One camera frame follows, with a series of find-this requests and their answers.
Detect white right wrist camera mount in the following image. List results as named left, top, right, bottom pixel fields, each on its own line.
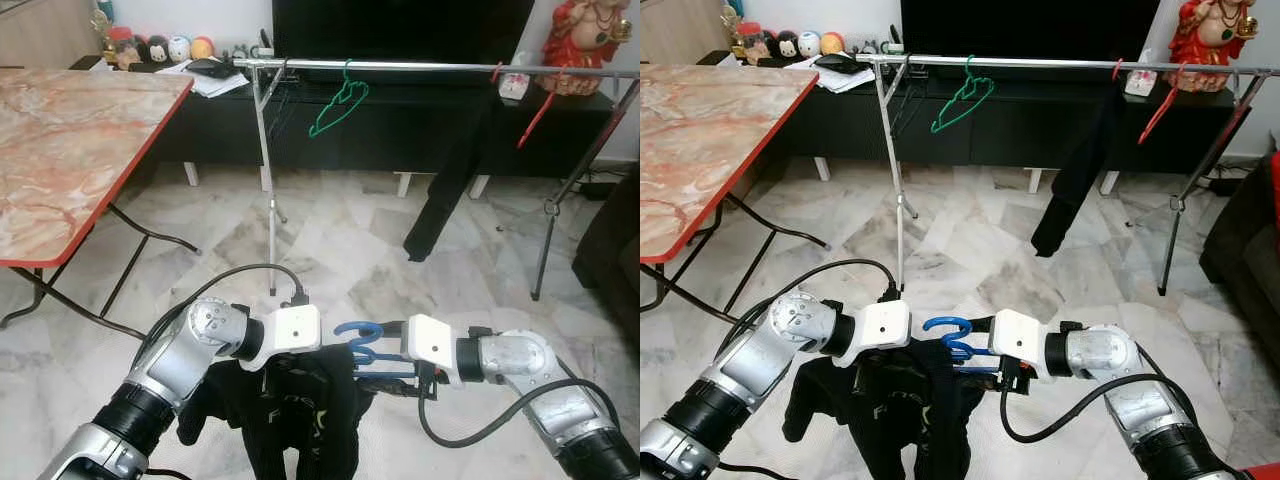
left=400, top=314, right=466, bottom=366
left=990, top=308, right=1053, bottom=363

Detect black logo t-shirt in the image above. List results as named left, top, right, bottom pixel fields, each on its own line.
left=782, top=340, right=986, bottom=480
left=1030, top=72, right=1123, bottom=258
left=178, top=345, right=376, bottom=480
left=403, top=75, right=501, bottom=263

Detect red gold statue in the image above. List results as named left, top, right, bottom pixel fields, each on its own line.
left=542, top=0, right=636, bottom=96
left=1170, top=0, right=1259, bottom=93

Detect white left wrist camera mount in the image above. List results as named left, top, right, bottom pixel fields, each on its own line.
left=835, top=298, right=913, bottom=368
left=250, top=304, right=323, bottom=373

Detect black flat television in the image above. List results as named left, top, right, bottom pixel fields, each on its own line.
left=272, top=0, right=536, bottom=59
left=900, top=0, right=1161, bottom=56

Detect white paper sheets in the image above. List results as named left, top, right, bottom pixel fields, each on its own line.
left=785, top=55, right=881, bottom=93
left=155, top=58, right=251, bottom=98

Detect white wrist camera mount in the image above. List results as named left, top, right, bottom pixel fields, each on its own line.
left=250, top=304, right=323, bottom=373
left=990, top=308, right=1053, bottom=363
left=835, top=298, right=913, bottom=368
left=400, top=314, right=466, bottom=366

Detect silver metal clothes rack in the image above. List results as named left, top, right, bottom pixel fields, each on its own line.
left=233, top=57, right=641, bottom=301
left=855, top=52, right=1280, bottom=298

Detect light wooden sideboard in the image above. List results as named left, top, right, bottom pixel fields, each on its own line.
left=640, top=0, right=731, bottom=66
left=0, top=0, right=101, bottom=69

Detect marble pattern folding table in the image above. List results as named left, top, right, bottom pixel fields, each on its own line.
left=0, top=68, right=201, bottom=341
left=640, top=65, right=831, bottom=326

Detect gold trophy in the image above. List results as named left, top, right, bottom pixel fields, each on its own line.
left=92, top=10, right=119, bottom=66
left=722, top=3, right=749, bottom=61

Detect blue plastic hanger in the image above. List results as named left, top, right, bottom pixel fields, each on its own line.
left=333, top=320, right=421, bottom=381
left=922, top=315, right=1004, bottom=374

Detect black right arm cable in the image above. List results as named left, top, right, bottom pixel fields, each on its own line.
left=418, top=365, right=601, bottom=449
left=1000, top=345, right=1191, bottom=444

